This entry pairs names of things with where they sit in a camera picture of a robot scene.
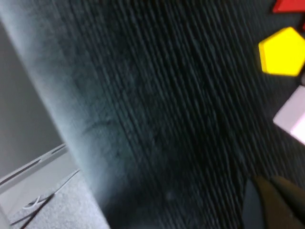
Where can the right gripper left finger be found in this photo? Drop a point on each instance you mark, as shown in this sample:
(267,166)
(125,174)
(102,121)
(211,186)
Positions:
(262,207)

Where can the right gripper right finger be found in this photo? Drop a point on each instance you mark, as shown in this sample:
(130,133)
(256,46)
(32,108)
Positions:
(295,202)

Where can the yellow pentagon piece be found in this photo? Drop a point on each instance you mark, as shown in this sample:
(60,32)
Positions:
(281,51)

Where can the red number seven piece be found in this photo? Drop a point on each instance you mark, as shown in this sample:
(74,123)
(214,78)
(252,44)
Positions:
(290,6)

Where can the lilac foam cube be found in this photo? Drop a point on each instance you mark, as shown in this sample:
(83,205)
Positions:
(293,117)

